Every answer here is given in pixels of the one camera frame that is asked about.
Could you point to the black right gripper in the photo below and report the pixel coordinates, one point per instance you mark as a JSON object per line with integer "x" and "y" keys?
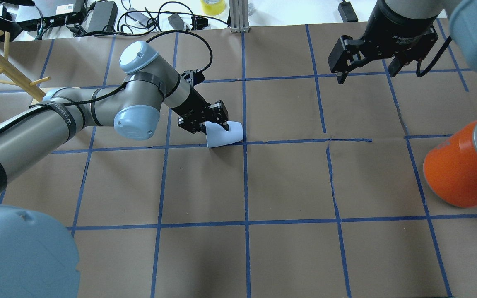
{"x": 400, "y": 25}

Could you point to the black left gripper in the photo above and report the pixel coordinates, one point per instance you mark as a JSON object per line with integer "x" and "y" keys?
{"x": 191, "y": 105}

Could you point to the light blue plastic cup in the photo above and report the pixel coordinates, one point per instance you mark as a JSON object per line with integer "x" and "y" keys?
{"x": 217, "y": 136}

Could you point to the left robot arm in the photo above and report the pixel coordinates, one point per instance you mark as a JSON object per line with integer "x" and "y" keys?
{"x": 38, "y": 256}

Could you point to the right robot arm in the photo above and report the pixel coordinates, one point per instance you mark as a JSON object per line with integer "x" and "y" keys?
{"x": 462, "y": 21}

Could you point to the wooden cup stand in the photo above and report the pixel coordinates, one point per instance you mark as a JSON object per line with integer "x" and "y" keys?
{"x": 11, "y": 75}

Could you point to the black power adapter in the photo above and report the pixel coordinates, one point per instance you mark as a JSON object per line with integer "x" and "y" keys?
{"x": 347, "y": 12}

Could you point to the yellow tape roll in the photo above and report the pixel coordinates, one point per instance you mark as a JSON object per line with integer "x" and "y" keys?
{"x": 213, "y": 7}

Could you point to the orange can with grey lid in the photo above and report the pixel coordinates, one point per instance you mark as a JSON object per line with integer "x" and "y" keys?
{"x": 450, "y": 169}

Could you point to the black power brick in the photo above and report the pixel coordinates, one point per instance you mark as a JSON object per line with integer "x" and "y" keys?
{"x": 103, "y": 16}

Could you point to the aluminium frame post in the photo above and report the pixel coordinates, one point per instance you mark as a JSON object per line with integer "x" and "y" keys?
{"x": 238, "y": 13}

